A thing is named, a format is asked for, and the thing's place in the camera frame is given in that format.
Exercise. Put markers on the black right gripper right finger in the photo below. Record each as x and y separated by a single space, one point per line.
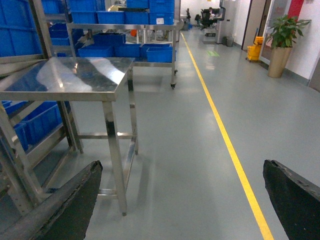
296 201

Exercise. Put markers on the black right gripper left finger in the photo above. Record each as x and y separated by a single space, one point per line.
66 214

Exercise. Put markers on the steel shelf rack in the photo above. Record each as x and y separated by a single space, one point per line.
18 165

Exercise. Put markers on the small steel table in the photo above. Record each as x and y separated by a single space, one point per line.
93 79

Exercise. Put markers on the yellow mop bucket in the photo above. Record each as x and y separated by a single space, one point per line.
253 51

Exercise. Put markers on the potted green plant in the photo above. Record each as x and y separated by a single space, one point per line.
285 31

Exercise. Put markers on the steel wheeled cart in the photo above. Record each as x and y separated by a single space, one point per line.
141 38

